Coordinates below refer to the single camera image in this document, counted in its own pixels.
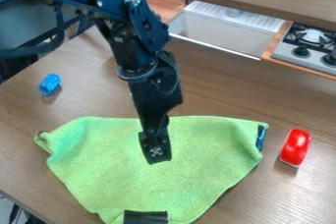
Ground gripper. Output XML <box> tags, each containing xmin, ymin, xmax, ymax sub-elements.
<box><xmin>124</xmin><ymin>50</ymin><xmax>185</xmax><ymax>166</ymax></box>

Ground green cloth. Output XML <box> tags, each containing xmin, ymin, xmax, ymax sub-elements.
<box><xmin>32</xmin><ymin>114</ymin><xmax>271</xmax><ymax>224</ymax></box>

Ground blue toy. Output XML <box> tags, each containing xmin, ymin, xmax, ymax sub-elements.
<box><xmin>37</xmin><ymin>72</ymin><xmax>64</xmax><ymax>97</ymax></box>

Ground red toy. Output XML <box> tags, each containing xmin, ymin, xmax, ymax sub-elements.
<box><xmin>278</xmin><ymin>128</ymin><xmax>314</xmax><ymax>169</ymax></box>

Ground white toy sink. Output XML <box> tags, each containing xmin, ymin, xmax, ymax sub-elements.
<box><xmin>181</xmin><ymin>0</ymin><xmax>287</xmax><ymax>58</ymax></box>

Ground toy stove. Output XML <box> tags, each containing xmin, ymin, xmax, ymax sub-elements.
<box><xmin>270</xmin><ymin>21</ymin><xmax>336</xmax><ymax>77</ymax></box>

